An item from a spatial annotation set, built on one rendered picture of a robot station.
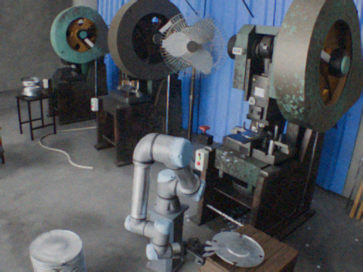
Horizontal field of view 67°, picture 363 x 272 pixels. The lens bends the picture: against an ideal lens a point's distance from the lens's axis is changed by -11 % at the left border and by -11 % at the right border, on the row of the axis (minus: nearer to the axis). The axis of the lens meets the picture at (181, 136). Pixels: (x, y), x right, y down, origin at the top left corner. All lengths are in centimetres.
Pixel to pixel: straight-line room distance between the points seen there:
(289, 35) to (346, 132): 171
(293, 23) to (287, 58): 18
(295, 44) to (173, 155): 78
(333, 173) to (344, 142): 35
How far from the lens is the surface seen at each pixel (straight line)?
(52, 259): 167
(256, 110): 204
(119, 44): 282
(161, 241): 142
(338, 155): 317
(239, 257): 160
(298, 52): 151
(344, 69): 182
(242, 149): 208
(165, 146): 125
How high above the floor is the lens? 143
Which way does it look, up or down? 20 degrees down
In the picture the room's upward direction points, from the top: 3 degrees clockwise
